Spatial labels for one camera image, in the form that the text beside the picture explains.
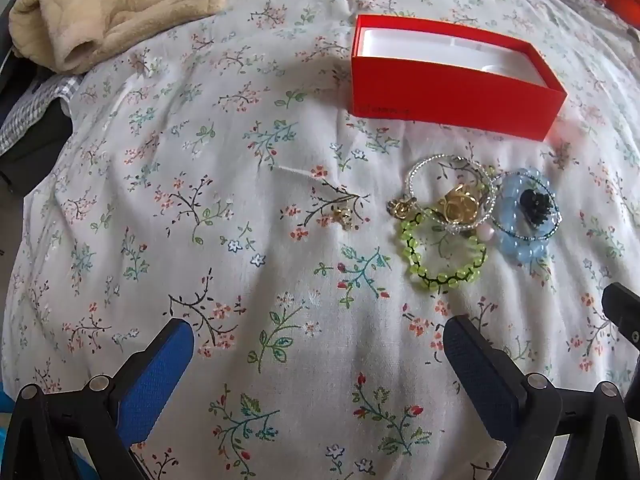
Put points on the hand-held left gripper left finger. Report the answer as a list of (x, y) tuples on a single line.
[(150, 385)]

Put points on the pink bead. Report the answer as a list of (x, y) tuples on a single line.
[(486, 232)]

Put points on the floral bedsheet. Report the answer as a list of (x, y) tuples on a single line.
[(200, 260)]

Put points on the gold flower brooch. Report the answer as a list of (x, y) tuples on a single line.
[(460, 207)]

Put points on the gold charm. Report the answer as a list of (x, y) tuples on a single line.
[(400, 207)]

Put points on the small gold earring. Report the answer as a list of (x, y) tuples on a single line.
[(345, 217)]

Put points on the red cardboard box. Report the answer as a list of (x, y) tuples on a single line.
[(450, 95)]

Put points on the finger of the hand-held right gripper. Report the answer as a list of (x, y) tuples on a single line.
[(625, 310)]

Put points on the black beaded charm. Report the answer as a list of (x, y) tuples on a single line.
[(532, 205)]

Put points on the grey checkered cloth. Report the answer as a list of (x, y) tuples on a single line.
[(35, 105)]

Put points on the beige fleece blanket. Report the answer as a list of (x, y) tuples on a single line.
[(100, 5)]

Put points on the dark cloth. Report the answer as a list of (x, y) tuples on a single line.
[(30, 160)]

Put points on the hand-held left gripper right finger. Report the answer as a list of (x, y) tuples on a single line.
[(475, 370)]

